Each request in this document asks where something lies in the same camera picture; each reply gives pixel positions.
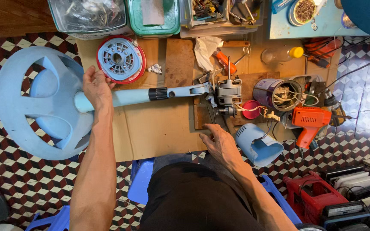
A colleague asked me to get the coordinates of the light blue small table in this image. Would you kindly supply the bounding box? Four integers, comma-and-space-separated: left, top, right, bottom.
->
269, 0, 370, 40

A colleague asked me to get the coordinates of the round blue red-rimmed motor cover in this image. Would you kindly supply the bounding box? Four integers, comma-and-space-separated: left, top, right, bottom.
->
96, 35, 147, 85

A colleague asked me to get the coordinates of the light blue fan stand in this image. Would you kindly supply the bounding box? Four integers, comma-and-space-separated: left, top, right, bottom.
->
0, 46, 212, 161

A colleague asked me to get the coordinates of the orange-handled screwdriver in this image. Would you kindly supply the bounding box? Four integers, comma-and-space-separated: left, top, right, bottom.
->
213, 49, 238, 76

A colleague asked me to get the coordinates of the light brown wooden board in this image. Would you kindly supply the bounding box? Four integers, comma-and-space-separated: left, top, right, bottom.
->
165, 38, 195, 89

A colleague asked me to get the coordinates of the round tin of screws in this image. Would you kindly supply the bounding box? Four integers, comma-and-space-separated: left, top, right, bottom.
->
288, 0, 318, 26

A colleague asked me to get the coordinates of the red tool case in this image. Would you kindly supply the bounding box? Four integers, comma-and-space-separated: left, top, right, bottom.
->
283, 171, 349, 226

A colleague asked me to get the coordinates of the dark teal round fan base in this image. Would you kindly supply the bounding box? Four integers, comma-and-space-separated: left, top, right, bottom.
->
341, 0, 370, 41

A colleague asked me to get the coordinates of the clear bottle with yellow cap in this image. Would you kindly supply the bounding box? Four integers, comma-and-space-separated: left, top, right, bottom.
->
261, 46, 304, 64

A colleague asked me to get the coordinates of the heap of electronic devices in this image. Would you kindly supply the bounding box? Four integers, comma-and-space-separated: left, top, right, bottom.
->
321, 155, 370, 231

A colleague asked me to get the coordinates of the wooden stick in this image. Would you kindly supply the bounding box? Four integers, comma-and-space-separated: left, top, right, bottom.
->
222, 40, 251, 48

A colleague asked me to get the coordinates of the white crumpled cloth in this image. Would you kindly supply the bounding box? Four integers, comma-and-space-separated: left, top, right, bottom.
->
194, 36, 223, 72

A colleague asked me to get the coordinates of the clear tray of tools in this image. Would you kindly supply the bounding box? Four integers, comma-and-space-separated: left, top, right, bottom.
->
179, 0, 265, 38

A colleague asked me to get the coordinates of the person's right hand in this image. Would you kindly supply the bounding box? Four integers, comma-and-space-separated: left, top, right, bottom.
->
199, 123, 242, 166

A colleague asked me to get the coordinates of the brown cardboard sheet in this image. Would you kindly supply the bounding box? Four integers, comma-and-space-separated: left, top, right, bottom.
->
76, 37, 343, 162

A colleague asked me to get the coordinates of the dark brown wooden board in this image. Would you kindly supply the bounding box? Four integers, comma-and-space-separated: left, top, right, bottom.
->
193, 72, 280, 130

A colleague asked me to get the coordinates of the purple metal tin can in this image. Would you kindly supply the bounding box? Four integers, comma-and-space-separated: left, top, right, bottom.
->
253, 78, 304, 112

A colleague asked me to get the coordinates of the blue plastic stool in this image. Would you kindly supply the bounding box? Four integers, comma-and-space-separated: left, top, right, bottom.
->
25, 205, 71, 231
127, 157, 302, 225

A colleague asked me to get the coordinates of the grey fan motor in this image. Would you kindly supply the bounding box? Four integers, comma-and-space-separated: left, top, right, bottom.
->
215, 57, 243, 117

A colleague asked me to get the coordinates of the small red round lid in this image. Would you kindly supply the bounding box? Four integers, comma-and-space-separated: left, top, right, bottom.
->
242, 100, 261, 120

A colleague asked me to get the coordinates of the person's black shirt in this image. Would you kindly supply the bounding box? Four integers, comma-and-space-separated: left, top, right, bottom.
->
139, 161, 266, 231

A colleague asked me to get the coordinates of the black power tool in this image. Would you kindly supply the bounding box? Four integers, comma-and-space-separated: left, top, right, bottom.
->
323, 89, 352, 127

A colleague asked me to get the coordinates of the orange coiled cable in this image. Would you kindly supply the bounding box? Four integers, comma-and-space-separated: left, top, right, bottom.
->
304, 37, 343, 60

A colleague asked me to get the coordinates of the orange electric drill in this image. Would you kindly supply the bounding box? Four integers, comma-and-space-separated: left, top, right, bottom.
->
281, 107, 333, 150

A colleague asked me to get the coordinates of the clear plastic box of parts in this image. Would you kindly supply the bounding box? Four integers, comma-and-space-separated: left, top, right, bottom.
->
47, 0, 133, 40

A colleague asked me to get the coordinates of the person's left hand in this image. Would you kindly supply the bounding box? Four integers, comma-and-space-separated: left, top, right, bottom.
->
82, 66, 116, 114

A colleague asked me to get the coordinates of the light blue motor rear housing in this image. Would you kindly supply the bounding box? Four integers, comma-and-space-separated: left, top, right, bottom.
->
235, 123, 284, 167

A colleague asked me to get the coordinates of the green plastic container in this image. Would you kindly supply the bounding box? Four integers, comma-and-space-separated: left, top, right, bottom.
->
125, 0, 181, 38

